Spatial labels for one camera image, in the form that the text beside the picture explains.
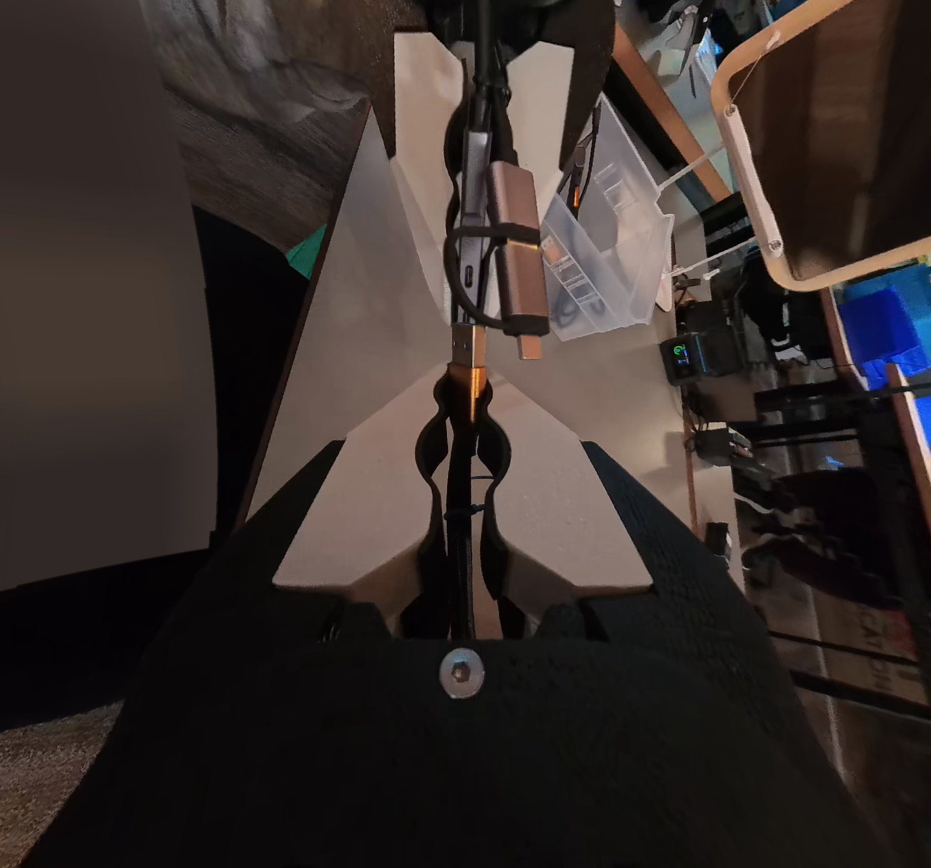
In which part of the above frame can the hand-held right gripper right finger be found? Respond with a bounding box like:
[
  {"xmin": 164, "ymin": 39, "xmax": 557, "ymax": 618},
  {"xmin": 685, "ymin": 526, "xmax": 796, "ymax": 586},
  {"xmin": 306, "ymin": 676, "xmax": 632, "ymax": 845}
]
[{"xmin": 473, "ymin": 366, "xmax": 653, "ymax": 640}]

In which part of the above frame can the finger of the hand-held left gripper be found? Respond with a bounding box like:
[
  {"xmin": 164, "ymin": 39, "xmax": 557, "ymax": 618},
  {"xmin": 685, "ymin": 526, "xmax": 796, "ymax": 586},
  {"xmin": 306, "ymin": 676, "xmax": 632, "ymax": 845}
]
[
  {"xmin": 503, "ymin": 39, "xmax": 577, "ymax": 174},
  {"xmin": 393, "ymin": 32, "xmax": 466, "ymax": 324}
]

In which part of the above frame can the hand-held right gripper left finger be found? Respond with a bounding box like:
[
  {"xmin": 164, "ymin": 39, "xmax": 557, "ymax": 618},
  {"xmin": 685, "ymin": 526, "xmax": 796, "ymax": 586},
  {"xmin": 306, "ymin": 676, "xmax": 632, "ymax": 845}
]
[{"xmin": 273, "ymin": 365, "xmax": 455, "ymax": 640}]

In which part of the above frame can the short black hub cable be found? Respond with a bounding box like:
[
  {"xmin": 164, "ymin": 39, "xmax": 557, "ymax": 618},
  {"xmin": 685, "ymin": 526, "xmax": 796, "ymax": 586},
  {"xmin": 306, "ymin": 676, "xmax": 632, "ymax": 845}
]
[{"xmin": 442, "ymin": 161, "xmax": 551, "ymax": 362}]

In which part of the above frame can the clear plastic bin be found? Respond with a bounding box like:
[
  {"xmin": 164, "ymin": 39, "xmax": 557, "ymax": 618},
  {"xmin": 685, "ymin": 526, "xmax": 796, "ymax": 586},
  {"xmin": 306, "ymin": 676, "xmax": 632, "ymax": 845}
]
[{"xmin": 540, "ymin": 94, "xmax": 676, "ymax": 342}]

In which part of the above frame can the black orange-plug cable blue tie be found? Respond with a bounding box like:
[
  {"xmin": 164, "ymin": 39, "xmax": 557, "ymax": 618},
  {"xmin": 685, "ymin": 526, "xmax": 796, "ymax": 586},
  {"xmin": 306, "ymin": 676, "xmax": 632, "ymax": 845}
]
[{"xmin": 442, "ymin": 323, "xmax": 490, "ymax": 640}]

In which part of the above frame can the black charger box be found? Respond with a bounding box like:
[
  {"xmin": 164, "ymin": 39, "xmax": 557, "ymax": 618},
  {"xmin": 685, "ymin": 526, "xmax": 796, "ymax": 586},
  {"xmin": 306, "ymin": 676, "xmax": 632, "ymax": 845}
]
[{"xmin": 691, "ymin": 426, "xmax": 754, "ymax": 465}]

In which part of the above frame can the white tablet stand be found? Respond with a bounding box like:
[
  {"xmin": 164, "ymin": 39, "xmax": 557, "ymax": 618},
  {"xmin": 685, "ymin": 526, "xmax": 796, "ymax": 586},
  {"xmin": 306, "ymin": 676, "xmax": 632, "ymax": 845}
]
[{"xmin": 655, "ymin": 141, "xmax": 783, "ymax": 313}]

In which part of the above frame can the black power station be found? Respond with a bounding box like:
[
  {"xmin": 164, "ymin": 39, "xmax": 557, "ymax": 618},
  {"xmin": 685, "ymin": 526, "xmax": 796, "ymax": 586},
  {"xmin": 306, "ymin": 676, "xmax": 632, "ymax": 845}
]
[{"xmin": 660, "ymin": 330, "xmax": 746, "ymax": 385}]

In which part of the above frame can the dark office desk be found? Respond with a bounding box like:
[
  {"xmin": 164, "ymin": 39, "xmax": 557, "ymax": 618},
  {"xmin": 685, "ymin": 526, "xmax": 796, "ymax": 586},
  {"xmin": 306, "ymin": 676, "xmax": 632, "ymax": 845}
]
[{"xmin": 756, "ymin": 286, "xmax": 931, "ymax": 665}]

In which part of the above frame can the large blue plastic bin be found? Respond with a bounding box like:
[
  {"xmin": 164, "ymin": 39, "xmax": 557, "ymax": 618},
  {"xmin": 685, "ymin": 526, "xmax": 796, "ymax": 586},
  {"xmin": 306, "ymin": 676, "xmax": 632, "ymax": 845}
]
[{"xmin": 836, "ymin": 286, "xmax": 931, "ymax": 380}]

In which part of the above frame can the tablet with pale frame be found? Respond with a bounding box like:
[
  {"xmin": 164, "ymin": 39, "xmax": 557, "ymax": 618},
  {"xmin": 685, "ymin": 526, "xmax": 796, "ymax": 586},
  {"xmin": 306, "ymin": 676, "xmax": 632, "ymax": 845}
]
[{"xmin": 711, "ymin": 0, "xmax": 931, "ymax": 292}]

